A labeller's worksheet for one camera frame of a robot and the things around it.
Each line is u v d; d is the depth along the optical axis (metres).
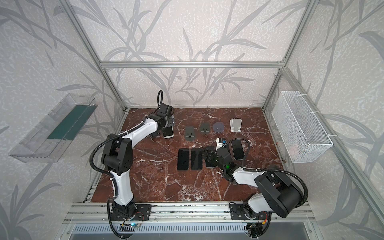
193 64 0.96
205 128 1.08
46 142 0.64
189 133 0.98
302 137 0.63
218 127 1.07
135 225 0.70
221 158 0.68
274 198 0.42
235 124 1.05
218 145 0.80
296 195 0.43
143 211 0.74
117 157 0.52
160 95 0.85
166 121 0.77
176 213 0.75
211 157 0.79
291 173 0.43
